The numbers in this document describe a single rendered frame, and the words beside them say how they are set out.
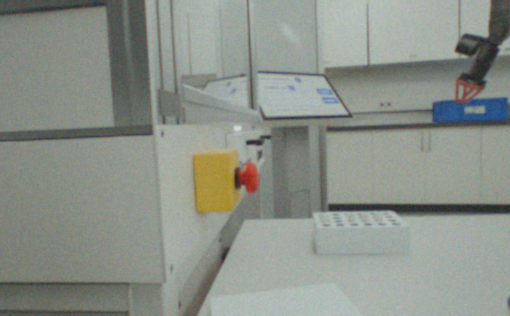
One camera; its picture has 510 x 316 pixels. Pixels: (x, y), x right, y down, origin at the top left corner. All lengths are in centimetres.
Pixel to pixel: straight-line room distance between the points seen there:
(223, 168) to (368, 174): 340
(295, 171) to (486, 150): 260
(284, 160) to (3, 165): 139
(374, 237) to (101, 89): 38
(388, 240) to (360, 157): 324
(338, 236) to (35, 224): 36
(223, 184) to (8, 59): 24
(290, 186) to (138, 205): 139
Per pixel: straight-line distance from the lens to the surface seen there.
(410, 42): 420
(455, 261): 52
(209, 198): 43
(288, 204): 170
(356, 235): 51
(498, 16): 143
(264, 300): 36
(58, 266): 40
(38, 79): 38
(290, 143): 167
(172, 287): 39
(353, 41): 414
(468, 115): 408
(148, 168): 33
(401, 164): 381
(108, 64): 35
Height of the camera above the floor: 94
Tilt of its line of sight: 5 degrees down
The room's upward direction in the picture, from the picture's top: 2 degrees counter-clockwise
